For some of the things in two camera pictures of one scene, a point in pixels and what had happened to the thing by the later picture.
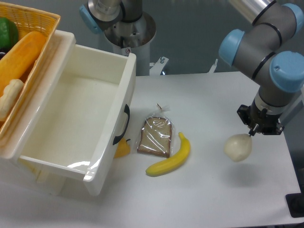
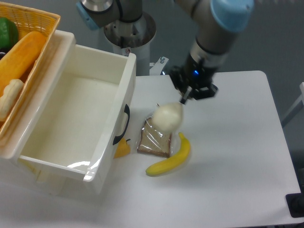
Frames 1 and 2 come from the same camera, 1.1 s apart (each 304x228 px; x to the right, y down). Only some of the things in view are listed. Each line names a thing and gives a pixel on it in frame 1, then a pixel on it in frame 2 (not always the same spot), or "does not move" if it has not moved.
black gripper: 261,120 -> 197,77
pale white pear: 238,147 -> 167,116
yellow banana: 169,165 does not move
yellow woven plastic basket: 28,20 does not move
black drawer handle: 126,110 does not move
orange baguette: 18,60 does not move
